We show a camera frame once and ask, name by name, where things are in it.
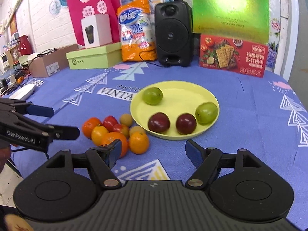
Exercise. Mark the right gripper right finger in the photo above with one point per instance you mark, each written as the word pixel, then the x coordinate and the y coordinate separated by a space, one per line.
pixel 209 162

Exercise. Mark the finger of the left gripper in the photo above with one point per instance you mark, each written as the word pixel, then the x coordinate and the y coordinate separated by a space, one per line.
pixel 58 132
pixel 23 107

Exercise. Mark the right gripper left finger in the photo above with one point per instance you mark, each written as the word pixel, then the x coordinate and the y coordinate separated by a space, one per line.
pixel 91 169

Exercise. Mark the dark red plum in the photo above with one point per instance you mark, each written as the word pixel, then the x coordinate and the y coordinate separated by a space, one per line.
pixel 159 123
pixel 186 124

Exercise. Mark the small orange kumquat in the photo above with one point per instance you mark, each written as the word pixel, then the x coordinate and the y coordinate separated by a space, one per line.
pixel 97 134

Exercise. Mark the person left hand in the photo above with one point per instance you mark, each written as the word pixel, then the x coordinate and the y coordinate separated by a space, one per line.
pixel 5 154

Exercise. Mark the white remote device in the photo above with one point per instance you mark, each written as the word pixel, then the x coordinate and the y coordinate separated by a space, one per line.
pixel 24 92

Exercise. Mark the red cherry tomato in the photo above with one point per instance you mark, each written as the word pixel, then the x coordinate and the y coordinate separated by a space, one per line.
pixel 109 123

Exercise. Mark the tan longan fruit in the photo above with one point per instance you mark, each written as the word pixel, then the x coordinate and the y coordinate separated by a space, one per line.
pixel 126 119

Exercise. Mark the green plum near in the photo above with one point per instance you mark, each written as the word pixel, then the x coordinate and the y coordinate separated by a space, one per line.
pixel 206 112

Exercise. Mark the green plum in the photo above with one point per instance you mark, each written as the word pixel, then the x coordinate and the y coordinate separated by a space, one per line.
pixel 152 96
pixel 206 112

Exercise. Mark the brown cardboard box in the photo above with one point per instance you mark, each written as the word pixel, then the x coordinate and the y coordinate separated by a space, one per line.
pixel 51 63

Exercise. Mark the red kettle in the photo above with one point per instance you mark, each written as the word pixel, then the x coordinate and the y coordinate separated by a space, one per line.
pixel 24 46

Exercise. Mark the green plum far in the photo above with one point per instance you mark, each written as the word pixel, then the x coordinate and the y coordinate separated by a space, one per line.
pixel 152 96

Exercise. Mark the light green shoe box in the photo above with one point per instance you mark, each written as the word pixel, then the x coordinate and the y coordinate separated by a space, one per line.
pixel 95 58

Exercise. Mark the white cup box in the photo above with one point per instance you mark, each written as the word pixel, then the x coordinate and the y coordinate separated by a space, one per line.
pixel 96 30

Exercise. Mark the red cracker box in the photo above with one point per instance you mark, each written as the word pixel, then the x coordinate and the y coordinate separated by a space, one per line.
pixel 243 57

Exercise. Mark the magenta paper bag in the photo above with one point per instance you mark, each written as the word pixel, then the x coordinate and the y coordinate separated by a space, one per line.
pixel 80 9

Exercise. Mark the orange paper cup pack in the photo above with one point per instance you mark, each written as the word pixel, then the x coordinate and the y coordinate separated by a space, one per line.
pixel 137 37

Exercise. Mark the black speaker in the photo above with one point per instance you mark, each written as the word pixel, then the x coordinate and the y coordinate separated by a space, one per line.
pixel 174 33

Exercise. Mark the green gift box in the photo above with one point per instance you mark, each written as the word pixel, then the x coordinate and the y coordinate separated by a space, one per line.
pixel 241 19

